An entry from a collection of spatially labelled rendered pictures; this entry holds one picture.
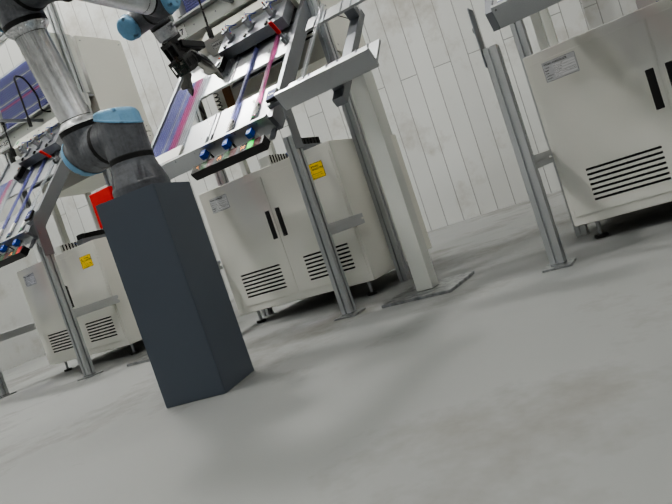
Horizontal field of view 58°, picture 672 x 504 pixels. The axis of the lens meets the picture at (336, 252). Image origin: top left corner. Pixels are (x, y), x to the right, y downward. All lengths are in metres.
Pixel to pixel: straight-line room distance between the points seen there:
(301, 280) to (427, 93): 2.93
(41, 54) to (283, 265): 1.23
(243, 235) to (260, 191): 0.22
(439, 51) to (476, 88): 0.42
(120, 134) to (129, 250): 0.29
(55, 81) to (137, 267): 0.54
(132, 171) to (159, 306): 0.35
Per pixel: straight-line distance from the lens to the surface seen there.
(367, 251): 2.35
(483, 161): 5.07
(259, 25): 2.60
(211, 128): 2.37
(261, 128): 2.14
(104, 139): 1.69
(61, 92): 1.81
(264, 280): 2.61
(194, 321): 1.57
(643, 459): 0.70
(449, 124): 5.10
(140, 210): 1.59
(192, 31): 2.96
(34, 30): 1.85
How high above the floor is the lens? 0.32
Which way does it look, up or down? 3 degrees down
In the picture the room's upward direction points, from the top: 18 degrees counter-clockwise
